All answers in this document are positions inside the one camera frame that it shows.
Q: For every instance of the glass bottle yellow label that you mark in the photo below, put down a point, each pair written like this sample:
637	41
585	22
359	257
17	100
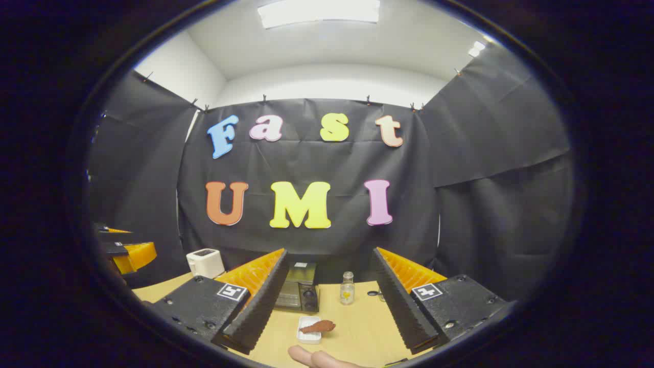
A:
347	291

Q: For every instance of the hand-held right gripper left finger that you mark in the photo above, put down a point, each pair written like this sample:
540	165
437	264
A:
260	306

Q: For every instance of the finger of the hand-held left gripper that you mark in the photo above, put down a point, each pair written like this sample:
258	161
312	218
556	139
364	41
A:
113	236
135	255

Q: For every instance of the black electric oven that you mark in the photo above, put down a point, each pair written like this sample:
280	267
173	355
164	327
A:
301	286

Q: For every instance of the white rectangular tray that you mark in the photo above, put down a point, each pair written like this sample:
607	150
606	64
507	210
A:
308	336

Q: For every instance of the white toaster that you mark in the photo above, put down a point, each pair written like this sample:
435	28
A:
205	263

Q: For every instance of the small ceiling light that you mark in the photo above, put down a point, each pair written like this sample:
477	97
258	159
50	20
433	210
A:
476	49

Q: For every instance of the brown fried meat piece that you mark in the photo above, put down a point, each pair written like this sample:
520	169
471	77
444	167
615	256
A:
319	326

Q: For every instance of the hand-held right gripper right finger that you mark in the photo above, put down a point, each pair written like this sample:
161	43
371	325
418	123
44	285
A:
401	306

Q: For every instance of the large ceiling light panel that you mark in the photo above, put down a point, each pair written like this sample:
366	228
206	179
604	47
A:
319	11

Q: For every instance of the black backdrop cloth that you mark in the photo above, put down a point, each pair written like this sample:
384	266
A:
306	168

